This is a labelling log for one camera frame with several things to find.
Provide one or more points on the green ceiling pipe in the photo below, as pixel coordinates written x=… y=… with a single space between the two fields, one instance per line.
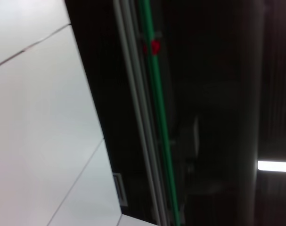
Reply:
x=160 y=94

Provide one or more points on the white ceiling light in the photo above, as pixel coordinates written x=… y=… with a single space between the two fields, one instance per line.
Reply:
x=274 y=166

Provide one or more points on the red pipe tag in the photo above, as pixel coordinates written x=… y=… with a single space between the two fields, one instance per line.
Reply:
x=154 y=47

